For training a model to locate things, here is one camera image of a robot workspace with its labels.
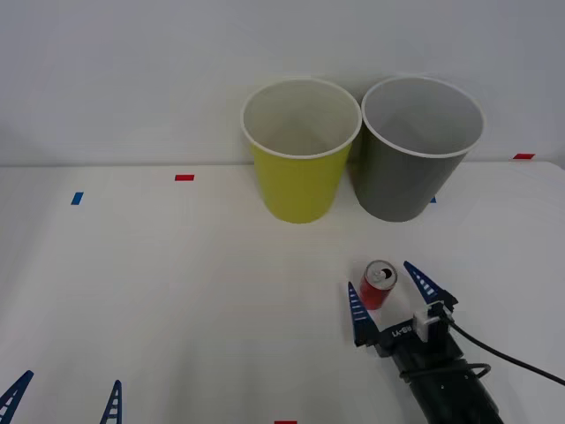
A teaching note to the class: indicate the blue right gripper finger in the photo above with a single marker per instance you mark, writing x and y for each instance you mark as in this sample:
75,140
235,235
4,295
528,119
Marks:
359,315
430,286

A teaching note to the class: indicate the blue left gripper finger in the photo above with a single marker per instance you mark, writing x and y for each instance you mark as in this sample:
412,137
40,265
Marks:
114,406
12,395

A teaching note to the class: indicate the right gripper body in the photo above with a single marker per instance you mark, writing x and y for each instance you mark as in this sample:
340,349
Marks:
399,338

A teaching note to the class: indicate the red drink can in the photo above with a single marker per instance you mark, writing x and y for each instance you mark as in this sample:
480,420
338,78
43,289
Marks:
374,293

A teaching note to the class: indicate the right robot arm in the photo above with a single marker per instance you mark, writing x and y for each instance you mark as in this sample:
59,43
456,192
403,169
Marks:
446,388

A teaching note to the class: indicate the grey plastic bin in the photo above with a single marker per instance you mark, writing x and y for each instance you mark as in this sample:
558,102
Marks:
393,185

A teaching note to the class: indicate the yellow-green plastic bin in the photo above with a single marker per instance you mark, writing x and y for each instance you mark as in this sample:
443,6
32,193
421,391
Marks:
298,185

